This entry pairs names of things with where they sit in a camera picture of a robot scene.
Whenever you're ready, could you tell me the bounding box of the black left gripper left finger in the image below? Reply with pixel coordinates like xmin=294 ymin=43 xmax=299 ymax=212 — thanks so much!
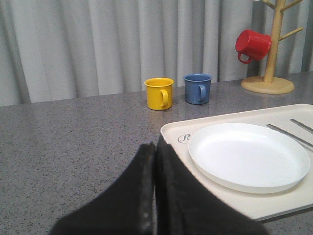
xmin=50 ymin=143 xmax=155 ymax=235

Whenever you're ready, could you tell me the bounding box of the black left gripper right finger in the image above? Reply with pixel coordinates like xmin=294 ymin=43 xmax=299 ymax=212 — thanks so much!
xmin=155 ymin=137 xmax=268 ymax=235

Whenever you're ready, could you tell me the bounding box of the white round plate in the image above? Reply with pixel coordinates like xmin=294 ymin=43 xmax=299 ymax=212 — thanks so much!
xmin=188 ymin=123 xmax=311 ymax=194

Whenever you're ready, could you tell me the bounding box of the yellow enamel mug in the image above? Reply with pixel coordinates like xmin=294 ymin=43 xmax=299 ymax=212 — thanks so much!
xmin=144 ymin=77 xmax=174 ymax=110

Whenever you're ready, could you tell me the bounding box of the blue enamel mug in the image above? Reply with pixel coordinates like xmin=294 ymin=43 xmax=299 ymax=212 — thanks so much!
xmin=184 ymin=73 xmax=212 ymax=105

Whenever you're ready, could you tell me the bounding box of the wooden mug tree stand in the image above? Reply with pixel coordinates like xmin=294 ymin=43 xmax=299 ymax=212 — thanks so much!
xmin=241 ymin=0 xmax=303 ymax=94

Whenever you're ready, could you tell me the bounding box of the red enamel mug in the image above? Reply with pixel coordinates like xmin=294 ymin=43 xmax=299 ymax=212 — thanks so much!
xmin=235 ymin=29 xmax=272 ymax=64

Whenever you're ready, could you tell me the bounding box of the grey pleated curtain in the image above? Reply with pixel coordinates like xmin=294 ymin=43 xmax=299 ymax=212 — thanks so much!
xmin=0 ymin=0 xmax=313 ymax=107

